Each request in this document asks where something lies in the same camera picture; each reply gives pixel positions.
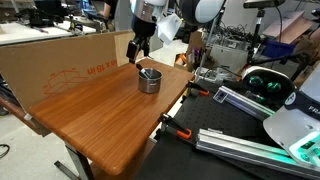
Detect black floor cable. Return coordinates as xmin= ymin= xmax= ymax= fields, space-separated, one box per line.
xmin=0 ymin=143 xmax=11 ymax=160

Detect white VR headset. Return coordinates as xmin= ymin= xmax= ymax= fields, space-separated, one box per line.
xmin=240 ymin=65 xmax=297 ymax=105

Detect flat cardboard sheets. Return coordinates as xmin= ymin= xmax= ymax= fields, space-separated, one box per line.
xmin=262 ymin=9 xmax=315 ymax=45

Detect white background workbench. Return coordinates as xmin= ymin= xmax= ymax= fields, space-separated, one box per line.
xmin=0 ymin=20 xmax=98 ymax=46

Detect black camera on stand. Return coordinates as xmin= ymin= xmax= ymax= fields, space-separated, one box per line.
xmin=242 ymin=0 xmax=287 ymax=68

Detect black perforated breadboard table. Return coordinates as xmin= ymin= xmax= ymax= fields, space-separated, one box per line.
xmin=134 ymin=78 xmax=320 ymax=180

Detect black white dry-erase marker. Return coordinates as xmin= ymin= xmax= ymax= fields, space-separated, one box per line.
xmin=135 ymin=63 xmax=152 ymax=80

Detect large cardboard box panel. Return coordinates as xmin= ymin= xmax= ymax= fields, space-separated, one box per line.
xmin=0 ymin=29 xmax=145 ymax=112

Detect orange black bar clamp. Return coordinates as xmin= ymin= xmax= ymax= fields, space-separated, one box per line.
xmin=158 ymin=112 xmax=193 ymax=141
xmin=185 ymin=81 xmax=211 ymax=98

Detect metal table leg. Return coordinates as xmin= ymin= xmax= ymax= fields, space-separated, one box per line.
xmin=53 ymin=143 xmax=95 ymax=180

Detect blue storage bin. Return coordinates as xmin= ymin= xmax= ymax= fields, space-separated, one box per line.
xmin=261 ymin=39 xmax=292 ymax=58

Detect long aluminium extrusion rail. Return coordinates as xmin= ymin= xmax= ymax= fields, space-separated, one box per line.
xmin=195 ymin=127 xmax=320 ymax=180

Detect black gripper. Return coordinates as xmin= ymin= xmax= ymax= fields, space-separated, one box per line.
xmin=125 ymin=13 xmax=158 ymax=65

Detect short aluminium extrusion rail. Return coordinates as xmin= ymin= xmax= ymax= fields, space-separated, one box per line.
xmin=212 ymin=85 xmax=278 ymax=122

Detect person in dark shirt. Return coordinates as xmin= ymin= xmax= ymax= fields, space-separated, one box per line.
xmin=98 ymin=0 xmax=118 ymax=18

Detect small stainless steel pot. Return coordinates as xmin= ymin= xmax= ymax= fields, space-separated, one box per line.
xmin=137 ymin=67 xmax=164 ymax=95

